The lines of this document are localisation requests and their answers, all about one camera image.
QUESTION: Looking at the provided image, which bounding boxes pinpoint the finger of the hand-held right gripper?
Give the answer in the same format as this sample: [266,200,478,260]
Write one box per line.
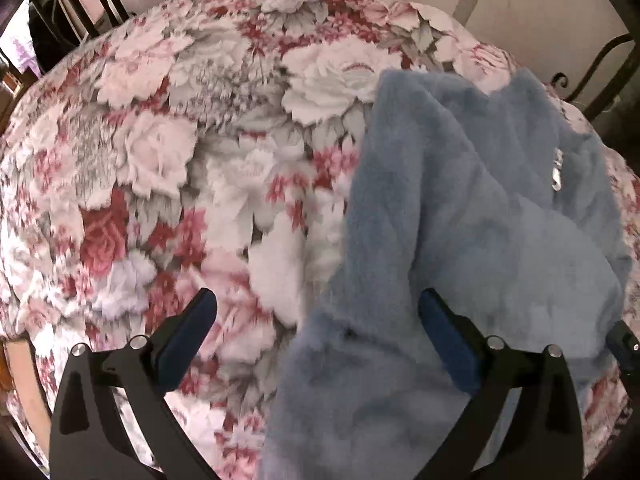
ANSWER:
[605,320,640,377]

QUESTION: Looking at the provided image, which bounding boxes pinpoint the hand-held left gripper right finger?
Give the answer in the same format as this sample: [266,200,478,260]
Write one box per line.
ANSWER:
[419,287,586,480]

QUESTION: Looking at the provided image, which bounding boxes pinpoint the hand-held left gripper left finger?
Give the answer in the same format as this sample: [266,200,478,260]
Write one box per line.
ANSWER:
[48,287,236,480]

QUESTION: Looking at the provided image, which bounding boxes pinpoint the blue fleece garment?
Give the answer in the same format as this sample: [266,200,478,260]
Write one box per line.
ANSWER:
[257,68,632,480]

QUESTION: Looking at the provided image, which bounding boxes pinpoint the floral printed blanket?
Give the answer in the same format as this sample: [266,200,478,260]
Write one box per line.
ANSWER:
[0,0,640,480]

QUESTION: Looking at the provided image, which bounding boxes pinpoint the wooden furniture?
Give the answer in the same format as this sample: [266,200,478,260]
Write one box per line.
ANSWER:
[0,337,52,461]

